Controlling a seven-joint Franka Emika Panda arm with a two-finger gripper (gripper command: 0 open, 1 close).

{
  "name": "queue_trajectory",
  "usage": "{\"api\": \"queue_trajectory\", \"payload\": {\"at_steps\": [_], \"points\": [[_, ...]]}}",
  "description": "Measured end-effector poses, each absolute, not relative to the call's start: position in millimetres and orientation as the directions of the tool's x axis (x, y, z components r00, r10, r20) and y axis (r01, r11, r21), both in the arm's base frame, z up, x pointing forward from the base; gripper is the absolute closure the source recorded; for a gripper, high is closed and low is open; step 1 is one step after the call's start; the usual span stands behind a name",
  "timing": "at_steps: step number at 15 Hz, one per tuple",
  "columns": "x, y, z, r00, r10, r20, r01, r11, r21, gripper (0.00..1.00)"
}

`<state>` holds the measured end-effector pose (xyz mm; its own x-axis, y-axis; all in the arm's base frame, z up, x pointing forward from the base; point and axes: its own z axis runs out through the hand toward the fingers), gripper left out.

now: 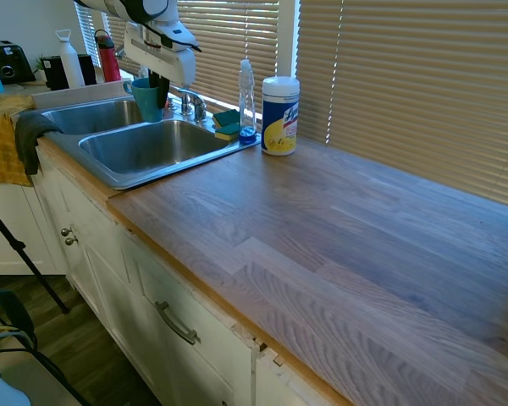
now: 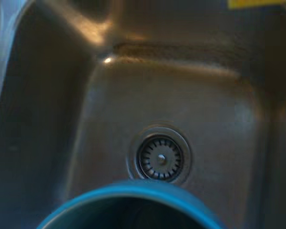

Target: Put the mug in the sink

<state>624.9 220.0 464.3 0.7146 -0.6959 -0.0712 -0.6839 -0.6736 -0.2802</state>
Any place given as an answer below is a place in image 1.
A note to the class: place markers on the black toaster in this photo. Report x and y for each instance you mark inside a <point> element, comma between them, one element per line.
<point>10,63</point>

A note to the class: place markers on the black box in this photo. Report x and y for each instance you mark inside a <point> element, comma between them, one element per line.
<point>87,69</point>

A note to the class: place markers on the stainless steel double sink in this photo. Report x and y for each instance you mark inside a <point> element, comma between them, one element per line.
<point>152,148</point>

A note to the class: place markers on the white base cabinet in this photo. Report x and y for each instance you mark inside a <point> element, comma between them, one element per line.
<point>110,275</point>

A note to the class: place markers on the round metal cabinet knob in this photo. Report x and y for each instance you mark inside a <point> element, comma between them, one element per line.
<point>66,232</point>
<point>71,241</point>

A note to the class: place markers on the teal mug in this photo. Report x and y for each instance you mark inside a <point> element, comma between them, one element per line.
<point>147,103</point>

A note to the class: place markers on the red water bottle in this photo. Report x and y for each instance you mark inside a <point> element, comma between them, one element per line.
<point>109,59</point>

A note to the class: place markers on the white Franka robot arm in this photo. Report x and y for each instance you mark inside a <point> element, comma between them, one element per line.
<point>127,10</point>

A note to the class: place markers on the white water bottle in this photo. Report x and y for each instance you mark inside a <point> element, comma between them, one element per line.
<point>70,63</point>

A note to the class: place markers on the grey towel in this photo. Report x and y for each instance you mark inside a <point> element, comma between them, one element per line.
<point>27,139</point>

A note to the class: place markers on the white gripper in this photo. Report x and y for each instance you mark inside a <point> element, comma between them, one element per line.
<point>161,53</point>

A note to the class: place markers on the yellow cloth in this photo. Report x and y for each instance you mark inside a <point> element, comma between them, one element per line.
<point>0,139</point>

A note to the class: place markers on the black tripod leg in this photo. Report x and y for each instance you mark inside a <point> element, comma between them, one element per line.
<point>25,258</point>

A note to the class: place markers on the yellow green sponge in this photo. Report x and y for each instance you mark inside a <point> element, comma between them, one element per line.
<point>225,117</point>
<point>228,132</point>

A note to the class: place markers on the black canister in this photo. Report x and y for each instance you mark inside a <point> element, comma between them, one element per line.
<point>56,72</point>

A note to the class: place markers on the disinfecting wipes canister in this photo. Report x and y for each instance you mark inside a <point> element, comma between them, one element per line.
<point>280,118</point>

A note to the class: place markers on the clear dish soap bottle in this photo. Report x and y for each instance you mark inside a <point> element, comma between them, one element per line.
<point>247,105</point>

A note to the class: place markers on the black metal frame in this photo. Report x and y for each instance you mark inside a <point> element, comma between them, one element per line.
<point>21,330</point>

